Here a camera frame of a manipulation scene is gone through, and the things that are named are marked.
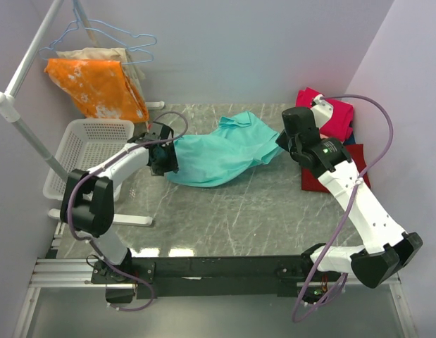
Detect teal t shirt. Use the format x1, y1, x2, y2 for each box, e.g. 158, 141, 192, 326
166, 111, 282, 188

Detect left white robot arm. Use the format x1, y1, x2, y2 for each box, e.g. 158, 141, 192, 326
60, 122, 178, 283

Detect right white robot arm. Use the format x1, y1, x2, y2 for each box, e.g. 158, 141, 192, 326
276, 106, 423, 289

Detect pink folded t shirt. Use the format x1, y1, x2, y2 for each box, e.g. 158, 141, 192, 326
296, 87, 354, 142

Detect dark red folded t shirt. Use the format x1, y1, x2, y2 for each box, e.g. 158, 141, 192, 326
301, 144, 366, 194

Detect blue folded t shirt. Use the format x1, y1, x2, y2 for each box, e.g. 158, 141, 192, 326
343, 126, 356, 145

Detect white plastic laundry basket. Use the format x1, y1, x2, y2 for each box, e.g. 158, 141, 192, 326
42, 118, 135, 203

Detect orange patterned cloth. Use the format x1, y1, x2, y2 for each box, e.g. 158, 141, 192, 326
44, 58, 149, 123

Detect beige hanging cloth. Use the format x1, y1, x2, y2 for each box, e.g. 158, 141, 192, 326
56, 47, 145, 99

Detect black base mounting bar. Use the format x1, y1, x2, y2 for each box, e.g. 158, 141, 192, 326
90, 253, 342, 304

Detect white clothes rack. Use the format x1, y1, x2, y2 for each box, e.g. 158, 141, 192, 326
0, 0, 166, 227

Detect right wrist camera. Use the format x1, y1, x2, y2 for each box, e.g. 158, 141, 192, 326
311, 94, 334, 130

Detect blue wire hanger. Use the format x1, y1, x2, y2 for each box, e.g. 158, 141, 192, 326
46, 1, 158, 55
37, 47, 154, 65

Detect aluminium rail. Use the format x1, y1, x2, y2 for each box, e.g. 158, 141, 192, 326
13, 258, 418, 337

